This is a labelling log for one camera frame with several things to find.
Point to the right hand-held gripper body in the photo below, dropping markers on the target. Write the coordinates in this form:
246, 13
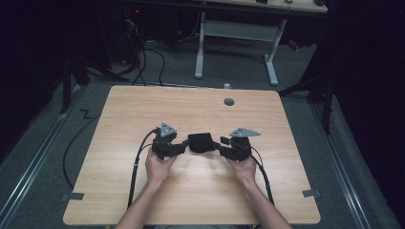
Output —
238, 148

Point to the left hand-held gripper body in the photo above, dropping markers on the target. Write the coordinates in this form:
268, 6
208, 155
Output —
164, 143

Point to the black sock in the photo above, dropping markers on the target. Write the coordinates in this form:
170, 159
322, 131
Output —
200, 142

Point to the person's right hand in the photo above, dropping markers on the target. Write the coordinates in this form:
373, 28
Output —
243, 171

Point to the person's left hand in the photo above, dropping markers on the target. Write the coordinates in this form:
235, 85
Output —
159, 170

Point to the grey table grommet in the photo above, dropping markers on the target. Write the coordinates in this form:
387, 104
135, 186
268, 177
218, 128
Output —
229, 102

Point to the small white object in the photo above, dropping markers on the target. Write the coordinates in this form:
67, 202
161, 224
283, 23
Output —
226, 85

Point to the grey tape strip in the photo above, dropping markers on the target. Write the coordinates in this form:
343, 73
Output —
74, 196
311, 193

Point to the black metal stand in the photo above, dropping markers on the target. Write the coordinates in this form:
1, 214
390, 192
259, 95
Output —
66, 89
328, 105

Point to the white-framed desk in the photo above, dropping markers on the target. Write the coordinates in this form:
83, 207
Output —
242, 30

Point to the small red object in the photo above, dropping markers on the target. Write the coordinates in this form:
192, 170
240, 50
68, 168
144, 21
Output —
293, 45

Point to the metal floor rail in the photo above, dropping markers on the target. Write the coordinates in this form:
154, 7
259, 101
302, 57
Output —
35, 165
340, 165

